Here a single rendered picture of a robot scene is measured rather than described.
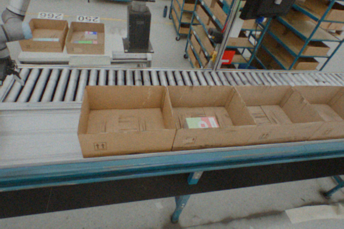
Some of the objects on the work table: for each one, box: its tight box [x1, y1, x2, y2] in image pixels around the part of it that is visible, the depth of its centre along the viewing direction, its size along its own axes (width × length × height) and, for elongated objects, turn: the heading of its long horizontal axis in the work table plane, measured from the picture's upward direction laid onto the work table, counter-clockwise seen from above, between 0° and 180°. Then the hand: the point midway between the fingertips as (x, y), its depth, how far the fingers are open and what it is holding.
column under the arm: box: [122, 5, 154, 53], centre depth 181 cm, size 26×26×33 cm
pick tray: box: [65, 21, 105, 55], centre depth 179 cm, size 28×38×10 cm
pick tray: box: [18, 18, 69, 53], centre depth 173 cm, size 28×38×10 cm
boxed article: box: [84, 31, 97, 39], centre depth 187 cm, size 6×10×5 cm, turn 93°
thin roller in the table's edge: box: [113, 56, 147, 59], centre depth 178 cm, size 2×28×2 cm, turn 95°
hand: (12, 85), depth 125 cm, fingers open, 10 cm apart
